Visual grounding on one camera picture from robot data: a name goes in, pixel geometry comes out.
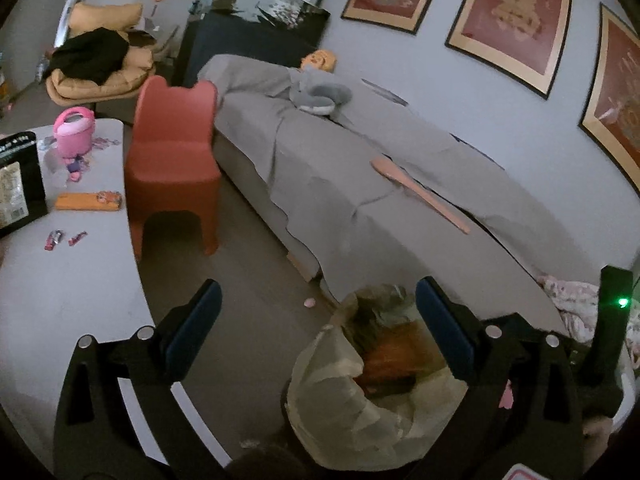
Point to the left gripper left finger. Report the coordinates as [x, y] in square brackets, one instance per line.
[185, 329]

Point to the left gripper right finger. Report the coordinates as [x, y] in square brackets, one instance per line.
[435, 308]

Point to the yellow trash bag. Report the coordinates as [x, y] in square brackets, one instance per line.
[372, 392]

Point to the pink floral blanket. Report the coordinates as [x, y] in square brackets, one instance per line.
[577, 303]

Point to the white low table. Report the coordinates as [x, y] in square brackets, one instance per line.
[49, 300]

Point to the orange pencil case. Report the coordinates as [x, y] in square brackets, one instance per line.
[100, 201]

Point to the grey covered sofa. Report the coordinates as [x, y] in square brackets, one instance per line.
[310, 179]

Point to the red plastic kids chair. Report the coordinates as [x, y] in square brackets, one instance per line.
[170, 165]

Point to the long pink shoehorn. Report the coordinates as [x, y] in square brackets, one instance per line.
[387, 168]

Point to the black framed tablet box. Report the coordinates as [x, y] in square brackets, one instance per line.
[22, 194]

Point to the pink toy bucket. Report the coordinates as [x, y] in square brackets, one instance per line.
[73, 131]

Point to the right framed red picture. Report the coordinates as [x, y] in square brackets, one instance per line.
[611, 113]

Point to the yellow beanbag lounger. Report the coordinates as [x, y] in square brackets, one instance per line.
[138, 65]

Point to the grey shark plush toy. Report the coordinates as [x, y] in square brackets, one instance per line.
[317, 92]

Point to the black jacket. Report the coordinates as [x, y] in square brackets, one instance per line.
[90, 56]

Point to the yellow face cushion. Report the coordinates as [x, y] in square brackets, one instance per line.
[319, 60]

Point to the middle framed red picture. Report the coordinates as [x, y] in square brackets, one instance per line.
[522, 38]

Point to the dark fish tank cabinet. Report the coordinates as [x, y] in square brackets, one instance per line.
[266, 40]

